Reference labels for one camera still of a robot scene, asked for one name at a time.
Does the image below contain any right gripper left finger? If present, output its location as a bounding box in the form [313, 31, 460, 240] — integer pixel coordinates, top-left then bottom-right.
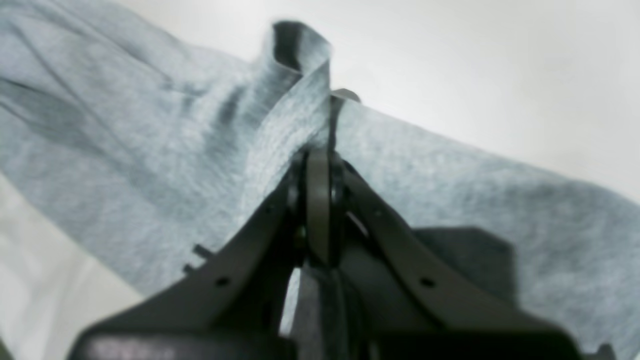
[68, 148, 330, 360]

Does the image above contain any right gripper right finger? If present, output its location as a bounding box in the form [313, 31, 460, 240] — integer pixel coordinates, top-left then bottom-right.
[327, 152, 583, 360]

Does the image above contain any grey t-shirt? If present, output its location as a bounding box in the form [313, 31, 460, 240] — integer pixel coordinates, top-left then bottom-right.
[1, 0, 639, 360]

